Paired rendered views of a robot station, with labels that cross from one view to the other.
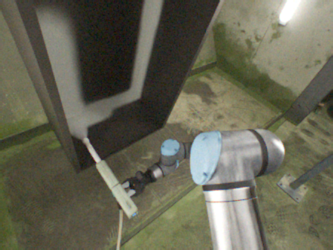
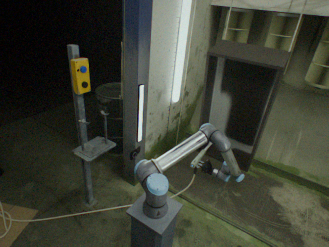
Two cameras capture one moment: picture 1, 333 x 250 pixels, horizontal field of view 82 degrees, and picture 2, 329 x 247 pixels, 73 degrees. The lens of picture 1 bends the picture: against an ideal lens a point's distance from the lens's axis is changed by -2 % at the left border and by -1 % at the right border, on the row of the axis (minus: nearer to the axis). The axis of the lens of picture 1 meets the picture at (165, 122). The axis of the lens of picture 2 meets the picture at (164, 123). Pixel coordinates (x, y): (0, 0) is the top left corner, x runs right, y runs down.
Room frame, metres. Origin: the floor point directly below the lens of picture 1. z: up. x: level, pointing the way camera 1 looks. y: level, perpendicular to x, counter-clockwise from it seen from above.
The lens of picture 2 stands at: (-0.47, -1.58, 1.99)
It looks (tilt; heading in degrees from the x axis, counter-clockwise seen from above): 29 degrees down; 76
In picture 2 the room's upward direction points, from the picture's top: 6 degrees clockwise
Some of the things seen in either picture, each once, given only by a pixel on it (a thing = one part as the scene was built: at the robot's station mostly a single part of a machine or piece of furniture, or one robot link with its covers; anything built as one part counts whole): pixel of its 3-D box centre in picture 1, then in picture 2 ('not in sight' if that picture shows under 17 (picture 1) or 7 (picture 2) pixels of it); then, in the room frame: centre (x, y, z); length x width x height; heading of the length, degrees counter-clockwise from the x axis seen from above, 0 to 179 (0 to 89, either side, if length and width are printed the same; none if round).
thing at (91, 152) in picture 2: not in sight; (95, 132); (-0.65, 0.09, 0.95); 0.26 x 0.15 x 0.32; 46
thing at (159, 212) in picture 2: not in sight; (155, 203); (-0.20, -0.48, 0.69); 0.19 x 0.19 x 0.10
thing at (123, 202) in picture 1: (107, 179); (200, 159); (0.44, 0.24, 0.47); 0.49 x 0.05 x 0.23; 47
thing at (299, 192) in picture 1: (292, 187); not in sight; (0.88, -1.17, 0.01); 0.20 x 0.20 x 0.01; 46
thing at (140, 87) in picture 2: not in sight; (139, 114); (-0.24, 0.40, 0.96); 0.06 x 0.02 x 0.63; 46
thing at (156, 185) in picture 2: not in sight; (156, 188); (-0.21, -0.48, 0.83); 0.17 x 0.15 x 0.18; 108
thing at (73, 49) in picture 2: not in sight; (82, 138); (-0.77, 0.20, 0.82); 0.06 x 0.06 x 1.64; 46
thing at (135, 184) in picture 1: (141, 182); (207, 168); (0.45, 0.07, 0.49); 0.12 x 0.08 x 0.09; 138
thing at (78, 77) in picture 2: not in sight; (81, 76); (-0.73, 0.16, 1.42); 0.12 x 0.06 x 0.26; 46
